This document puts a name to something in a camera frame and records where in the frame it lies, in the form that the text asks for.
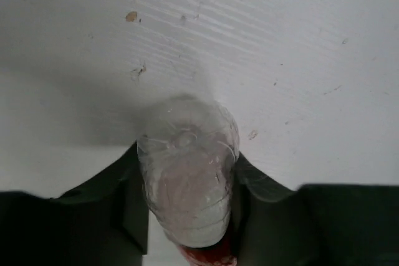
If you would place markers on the clear bottle red label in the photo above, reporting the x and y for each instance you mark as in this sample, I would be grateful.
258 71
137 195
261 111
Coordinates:
187 150

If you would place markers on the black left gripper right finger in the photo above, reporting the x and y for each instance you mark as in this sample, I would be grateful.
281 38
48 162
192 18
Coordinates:
319 224

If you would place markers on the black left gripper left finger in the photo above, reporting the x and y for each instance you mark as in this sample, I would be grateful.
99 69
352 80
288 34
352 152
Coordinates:
103 221

